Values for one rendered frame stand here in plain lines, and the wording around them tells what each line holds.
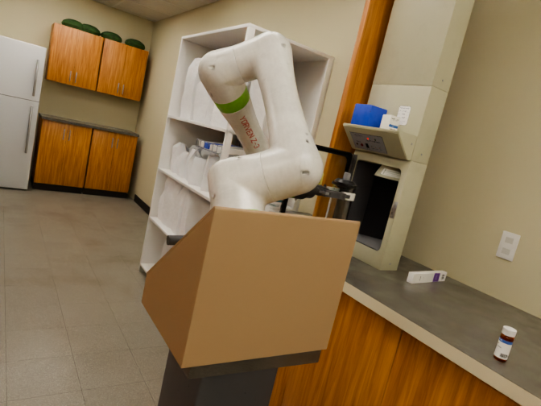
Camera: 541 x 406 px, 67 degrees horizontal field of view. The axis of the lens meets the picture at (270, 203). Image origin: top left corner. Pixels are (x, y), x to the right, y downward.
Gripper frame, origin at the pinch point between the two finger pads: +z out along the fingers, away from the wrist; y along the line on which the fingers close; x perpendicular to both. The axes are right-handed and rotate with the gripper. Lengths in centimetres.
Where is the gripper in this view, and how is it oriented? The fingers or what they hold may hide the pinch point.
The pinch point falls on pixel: (341, 193)
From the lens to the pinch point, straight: 172.7
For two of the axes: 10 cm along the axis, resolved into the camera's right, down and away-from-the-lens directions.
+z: 8.2, 1.0, 5.7
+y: -5.3, -2.6, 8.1
